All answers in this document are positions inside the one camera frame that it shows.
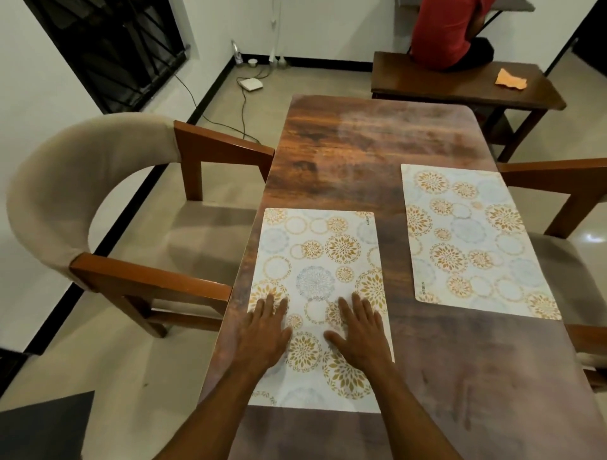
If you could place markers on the person's right hand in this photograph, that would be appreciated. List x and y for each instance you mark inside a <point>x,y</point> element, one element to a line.
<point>363,343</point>

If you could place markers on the floral patterned white placemat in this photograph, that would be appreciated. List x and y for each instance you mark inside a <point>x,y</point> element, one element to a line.
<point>474,237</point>
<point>313,256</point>

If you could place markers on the beige upholstered wooden armchair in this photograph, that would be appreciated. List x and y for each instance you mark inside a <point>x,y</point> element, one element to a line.
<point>569,265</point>
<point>71,189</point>

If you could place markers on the person's right thumb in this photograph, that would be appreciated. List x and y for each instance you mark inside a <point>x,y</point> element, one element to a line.
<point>335,340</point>

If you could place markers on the person's left hand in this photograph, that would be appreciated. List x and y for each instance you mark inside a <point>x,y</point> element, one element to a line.
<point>261,341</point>

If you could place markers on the person's left little finger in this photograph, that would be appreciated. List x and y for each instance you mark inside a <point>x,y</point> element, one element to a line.
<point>253,321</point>

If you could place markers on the person's right little finger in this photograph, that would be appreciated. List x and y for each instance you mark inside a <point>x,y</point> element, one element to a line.
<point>378,325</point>

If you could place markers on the person's left middle finger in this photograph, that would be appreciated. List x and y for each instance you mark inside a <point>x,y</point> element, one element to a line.
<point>270,309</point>

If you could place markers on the grey looped gadget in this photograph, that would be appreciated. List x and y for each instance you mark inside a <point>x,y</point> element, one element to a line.
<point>237,53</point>

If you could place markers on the person's left forearm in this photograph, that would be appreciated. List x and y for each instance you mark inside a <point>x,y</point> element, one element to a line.
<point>216,417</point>

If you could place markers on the white router box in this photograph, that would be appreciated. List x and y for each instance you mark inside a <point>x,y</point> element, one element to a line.
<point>251,84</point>

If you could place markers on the orange cloth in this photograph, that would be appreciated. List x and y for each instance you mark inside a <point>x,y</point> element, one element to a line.
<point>511,79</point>

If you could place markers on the dark wooden bench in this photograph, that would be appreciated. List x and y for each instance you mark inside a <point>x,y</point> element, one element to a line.
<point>450,83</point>

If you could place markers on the person's right middle finger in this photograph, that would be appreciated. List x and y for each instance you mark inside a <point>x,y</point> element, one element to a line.
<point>358,310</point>

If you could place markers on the person's right forearm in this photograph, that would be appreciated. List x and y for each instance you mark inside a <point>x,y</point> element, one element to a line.
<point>410,419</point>

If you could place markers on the person's left thumb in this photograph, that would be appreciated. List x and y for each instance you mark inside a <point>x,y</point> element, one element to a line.
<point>287,339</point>

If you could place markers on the window with black grille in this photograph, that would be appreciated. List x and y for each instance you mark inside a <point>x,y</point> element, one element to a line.
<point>109,47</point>

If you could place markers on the dark grey floor mat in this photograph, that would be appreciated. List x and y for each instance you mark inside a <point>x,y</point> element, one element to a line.
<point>47,429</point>

